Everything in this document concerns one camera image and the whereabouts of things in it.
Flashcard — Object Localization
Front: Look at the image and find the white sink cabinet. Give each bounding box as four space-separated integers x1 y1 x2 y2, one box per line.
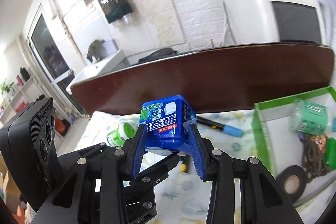
66 50 130 95

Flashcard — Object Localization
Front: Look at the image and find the storage shelf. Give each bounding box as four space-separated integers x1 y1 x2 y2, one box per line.
0 66 72 224

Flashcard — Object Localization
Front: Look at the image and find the green mosquito repellent bottle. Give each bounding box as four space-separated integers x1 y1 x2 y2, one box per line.
106 122 135 147

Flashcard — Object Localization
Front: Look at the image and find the blue gum container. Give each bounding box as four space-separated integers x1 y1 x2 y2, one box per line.
139 95 197 155

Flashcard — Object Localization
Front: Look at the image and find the glass door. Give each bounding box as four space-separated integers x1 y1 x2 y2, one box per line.
28 6 87 117

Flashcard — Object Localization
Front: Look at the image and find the plastic bottle green label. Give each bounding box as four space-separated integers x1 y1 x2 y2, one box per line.
288 98 335 136

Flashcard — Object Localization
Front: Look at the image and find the small green box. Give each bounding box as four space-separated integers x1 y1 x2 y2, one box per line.
325 138 336 169

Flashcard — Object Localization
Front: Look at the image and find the black camera left gripper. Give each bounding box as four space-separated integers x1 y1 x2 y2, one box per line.
1 97 63 211

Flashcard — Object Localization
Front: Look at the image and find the grey rag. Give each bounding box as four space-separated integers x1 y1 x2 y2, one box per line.
86 39 105 64

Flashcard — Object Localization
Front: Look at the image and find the dark brown wooden board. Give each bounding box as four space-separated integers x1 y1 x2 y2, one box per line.
71 43 335 115

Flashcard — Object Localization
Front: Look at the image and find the green cardboard box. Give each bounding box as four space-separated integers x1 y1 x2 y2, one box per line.
252 86 336 208

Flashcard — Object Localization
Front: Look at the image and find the black electrical tape roll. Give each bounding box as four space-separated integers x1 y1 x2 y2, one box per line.
276 165 308 203

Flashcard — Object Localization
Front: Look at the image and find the black pen blue cap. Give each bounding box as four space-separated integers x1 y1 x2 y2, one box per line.
197 116 244 138

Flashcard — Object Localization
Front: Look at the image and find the colourful playing card box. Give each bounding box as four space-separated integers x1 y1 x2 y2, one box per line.
298 132 329 147

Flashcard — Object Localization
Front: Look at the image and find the white Vimoo appliance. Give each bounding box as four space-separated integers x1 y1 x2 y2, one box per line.
223 0 335 46

